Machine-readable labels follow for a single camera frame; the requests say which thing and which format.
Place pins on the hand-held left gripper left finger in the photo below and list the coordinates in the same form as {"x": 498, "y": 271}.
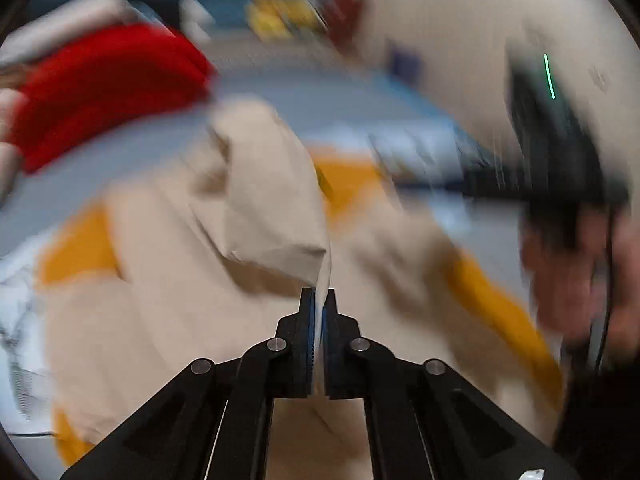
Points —
{"x": 300, "y": 355}

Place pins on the folded red quilt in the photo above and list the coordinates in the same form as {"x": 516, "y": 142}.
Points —
{"x": 100, "y": 90}

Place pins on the purple bag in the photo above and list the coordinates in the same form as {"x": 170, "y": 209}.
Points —
{"x": 407, "y": 62}

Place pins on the dark red cushion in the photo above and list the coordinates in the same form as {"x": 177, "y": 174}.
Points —
{"x": 345, "y": 10}

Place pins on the beige and yellow hooded jacket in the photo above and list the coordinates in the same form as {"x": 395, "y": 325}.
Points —
{"x": 240, "y": 260}

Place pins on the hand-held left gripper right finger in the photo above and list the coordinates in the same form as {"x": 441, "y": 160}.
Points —
{"x": 337, "y": 355}

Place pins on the person's right hand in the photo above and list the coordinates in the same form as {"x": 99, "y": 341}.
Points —
{"x": 565, "y": 280}

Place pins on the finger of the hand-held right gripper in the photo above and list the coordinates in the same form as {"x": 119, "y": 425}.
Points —
{"x": 492, "y": 180}

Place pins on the yellow plush toys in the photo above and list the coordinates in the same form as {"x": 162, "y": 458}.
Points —
{"x": 280, "y": 15}

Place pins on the folded white quilt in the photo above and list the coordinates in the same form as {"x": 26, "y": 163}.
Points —
{"x": 7, "y": 135}

